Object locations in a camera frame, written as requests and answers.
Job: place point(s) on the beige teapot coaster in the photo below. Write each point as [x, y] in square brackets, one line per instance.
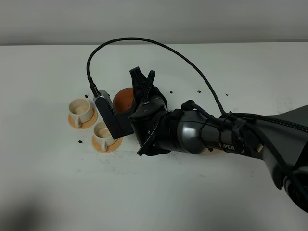
[212, 151]

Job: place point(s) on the white teacup near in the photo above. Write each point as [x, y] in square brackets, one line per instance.
[101, 130]

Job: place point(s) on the white teacup far left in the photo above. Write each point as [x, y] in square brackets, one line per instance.
[80, 110]

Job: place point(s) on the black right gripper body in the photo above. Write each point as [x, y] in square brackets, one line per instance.
[154, 109]

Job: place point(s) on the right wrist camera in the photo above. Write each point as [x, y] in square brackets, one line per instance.
[117, 123]

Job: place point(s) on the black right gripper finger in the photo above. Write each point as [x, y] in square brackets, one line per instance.
[146, 134]
[139, 85]

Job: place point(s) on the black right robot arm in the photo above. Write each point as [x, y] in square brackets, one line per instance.
[281, 141]

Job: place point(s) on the orange saucer near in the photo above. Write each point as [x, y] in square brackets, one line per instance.
[105, 145]

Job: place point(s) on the orange saucer far left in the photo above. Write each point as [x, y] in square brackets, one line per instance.
[86, 124]

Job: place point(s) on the orange saucer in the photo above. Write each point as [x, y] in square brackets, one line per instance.
[105, 145]
[86, 124]

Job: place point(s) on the brown clay teapot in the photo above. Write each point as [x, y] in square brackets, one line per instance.
[123, 100]

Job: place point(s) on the white teacup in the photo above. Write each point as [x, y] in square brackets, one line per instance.
[80, 110]
[101, 130]

